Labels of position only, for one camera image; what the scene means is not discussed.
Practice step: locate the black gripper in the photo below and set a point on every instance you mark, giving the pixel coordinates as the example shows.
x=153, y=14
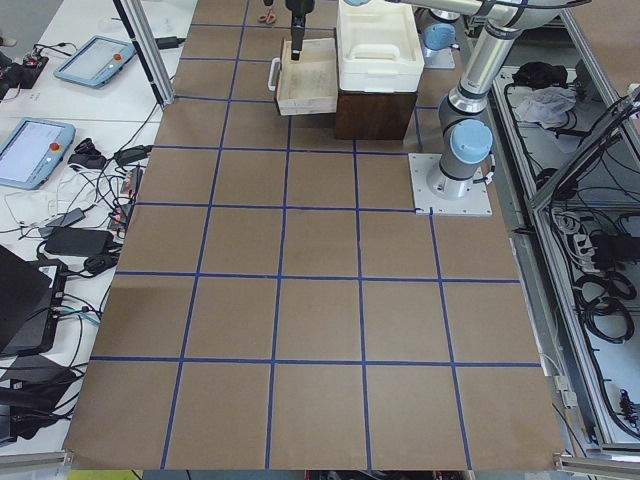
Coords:
x=298, y=7

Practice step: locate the orange grey handled scissors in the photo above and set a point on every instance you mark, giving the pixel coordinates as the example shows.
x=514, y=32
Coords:
x=267, y=18

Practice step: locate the wooden drawer with white handle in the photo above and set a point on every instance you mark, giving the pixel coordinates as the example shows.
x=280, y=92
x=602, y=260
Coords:
x=308, y=85

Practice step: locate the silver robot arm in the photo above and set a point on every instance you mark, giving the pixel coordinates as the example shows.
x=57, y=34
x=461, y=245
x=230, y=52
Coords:
x=467, y=140
x=435, y=26

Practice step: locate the white foam box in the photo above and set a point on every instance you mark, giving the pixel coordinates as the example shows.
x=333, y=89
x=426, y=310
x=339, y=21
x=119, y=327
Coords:
x=379, y=50

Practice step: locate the dark brown wooden cabinet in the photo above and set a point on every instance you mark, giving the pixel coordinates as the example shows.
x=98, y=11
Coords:
x=373, y=116

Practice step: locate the blue teach pendant far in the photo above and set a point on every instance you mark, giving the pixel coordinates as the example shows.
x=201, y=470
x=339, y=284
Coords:
x=96, y=62

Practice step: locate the blue teach pendant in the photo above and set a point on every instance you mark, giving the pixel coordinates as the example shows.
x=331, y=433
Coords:
x=32, y=152
x=96, y=62

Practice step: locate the white crumpled cloth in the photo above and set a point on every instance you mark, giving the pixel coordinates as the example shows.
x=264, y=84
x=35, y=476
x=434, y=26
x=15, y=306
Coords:
x=547, y=107

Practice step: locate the blue teach pendant near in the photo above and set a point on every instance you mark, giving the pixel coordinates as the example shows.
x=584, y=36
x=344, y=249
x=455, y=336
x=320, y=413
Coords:
x=32, y=152

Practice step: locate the black power adapter brick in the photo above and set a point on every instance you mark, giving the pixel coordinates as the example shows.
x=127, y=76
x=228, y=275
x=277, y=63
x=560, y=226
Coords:
x=69, y=241

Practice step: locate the black laptop computer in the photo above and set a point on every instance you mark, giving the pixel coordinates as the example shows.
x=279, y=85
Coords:
x=30, y=291

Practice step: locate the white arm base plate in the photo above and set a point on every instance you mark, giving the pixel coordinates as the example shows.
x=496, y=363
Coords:
x=437, y=53
x=436, y=194

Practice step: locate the aluminium frame post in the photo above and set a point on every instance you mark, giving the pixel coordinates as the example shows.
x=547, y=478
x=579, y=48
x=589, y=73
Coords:
x=133, y=17

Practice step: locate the aluminium side rail frame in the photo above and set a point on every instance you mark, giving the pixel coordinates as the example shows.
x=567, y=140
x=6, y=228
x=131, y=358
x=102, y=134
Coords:
x=577, y=194

